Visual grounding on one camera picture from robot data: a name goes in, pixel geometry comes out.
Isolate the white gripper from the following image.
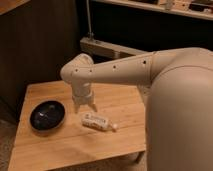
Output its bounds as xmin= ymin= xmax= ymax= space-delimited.
xmin=72 ymin=87 xmax=98 ymax=114

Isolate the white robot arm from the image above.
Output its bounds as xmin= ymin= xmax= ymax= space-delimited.
xmin=60 ymin=47 xmax=213 ymax=171

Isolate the black ceramic bowl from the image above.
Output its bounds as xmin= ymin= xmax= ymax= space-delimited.
xmin=29 ymin=101 xmax=65 ymax=131

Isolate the wooden table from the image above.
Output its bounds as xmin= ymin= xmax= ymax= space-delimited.
xmin=8 ymin=81 xmax=146 ymax=171

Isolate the wooden shelf beam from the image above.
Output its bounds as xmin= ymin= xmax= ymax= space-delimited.
xmin=80 ymin=37 xmax=144 ymax=59

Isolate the metal pole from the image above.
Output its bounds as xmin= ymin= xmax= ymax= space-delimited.
xmin=86 ymin=0 xmax=94 ymax=41

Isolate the upper wooden shelf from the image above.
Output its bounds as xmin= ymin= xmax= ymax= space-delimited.
xmin=94 ymin=0 xmax=213 ymax=21

